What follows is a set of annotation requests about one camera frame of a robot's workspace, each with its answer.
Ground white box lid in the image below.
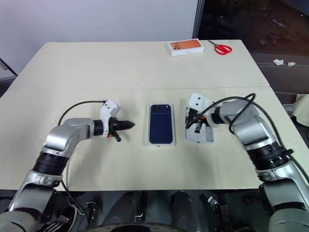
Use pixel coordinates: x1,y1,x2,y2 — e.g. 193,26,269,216
184,100,216,147

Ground dark blue smartphone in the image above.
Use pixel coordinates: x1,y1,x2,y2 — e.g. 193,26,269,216
148,103,174,144

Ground red handled scissors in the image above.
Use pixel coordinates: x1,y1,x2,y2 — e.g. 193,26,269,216
208,40,233,56

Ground grey metal chair leg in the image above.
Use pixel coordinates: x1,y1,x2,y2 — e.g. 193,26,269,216
0,57,19,78

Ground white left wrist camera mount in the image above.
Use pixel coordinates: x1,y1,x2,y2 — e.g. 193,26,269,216
99,99,121,139

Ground dark grey bench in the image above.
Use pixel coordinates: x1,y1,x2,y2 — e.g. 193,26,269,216
251,51,309,94

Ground white fabric garment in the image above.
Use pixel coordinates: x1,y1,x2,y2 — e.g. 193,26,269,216
293,93,309,124

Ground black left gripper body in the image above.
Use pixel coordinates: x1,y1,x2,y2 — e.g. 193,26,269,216
107,118,122,143

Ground thin white cable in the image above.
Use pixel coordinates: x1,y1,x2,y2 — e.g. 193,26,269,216
64,166,85,218

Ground sealed orange phone box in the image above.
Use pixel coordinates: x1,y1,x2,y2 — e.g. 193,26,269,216
166,38,206,58

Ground white box bottom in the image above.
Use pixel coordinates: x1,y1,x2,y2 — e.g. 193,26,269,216
145,102,178,147

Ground grey window frame post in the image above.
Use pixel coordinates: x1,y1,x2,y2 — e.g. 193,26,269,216
192,0,206,39

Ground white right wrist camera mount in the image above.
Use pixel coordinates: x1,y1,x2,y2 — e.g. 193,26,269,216
188,92,218,128

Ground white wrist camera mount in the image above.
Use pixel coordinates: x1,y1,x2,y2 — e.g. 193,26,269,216
99,99,121,139
188,92,218,128

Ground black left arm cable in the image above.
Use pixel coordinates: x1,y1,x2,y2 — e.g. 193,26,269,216
58,99,108,127

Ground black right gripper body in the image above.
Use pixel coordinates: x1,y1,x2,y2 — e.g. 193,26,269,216
186,108,209,126

